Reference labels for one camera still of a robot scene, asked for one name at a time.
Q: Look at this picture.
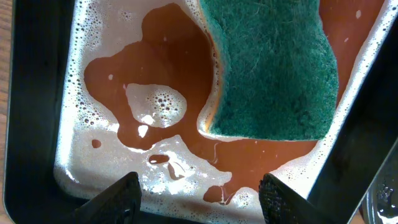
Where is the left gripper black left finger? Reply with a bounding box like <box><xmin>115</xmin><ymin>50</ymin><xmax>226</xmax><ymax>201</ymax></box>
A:
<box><xmin>71</xmin><ymin>172</ymin><xmax>142</xmax><ymax>224</ymax></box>

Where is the green and yellow sponge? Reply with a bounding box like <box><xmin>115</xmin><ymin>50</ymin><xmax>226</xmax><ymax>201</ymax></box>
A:
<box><xmin>200</xmin><ymin>0</ymin><xmax>339</xmax><ymax>141</ymax></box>

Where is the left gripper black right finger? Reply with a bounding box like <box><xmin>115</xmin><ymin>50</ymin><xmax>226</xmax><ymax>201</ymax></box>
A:
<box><xmin>259</xmin><ymin>174</ymin><xmax>333</xmax><ymax>224</ymax></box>

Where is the rectangular tray with red water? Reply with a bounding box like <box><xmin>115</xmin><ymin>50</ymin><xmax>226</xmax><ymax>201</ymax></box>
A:
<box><xmin>4</xmin><ymin>1</ymin><xmax>397</xmax><ymax>223</ymax></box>

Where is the round black tray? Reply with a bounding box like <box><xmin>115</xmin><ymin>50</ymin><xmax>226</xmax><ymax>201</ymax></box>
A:
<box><xmin>362</xmin><ymin>149</ymin><xmax>397</xmax><ymax>224</ymax></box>

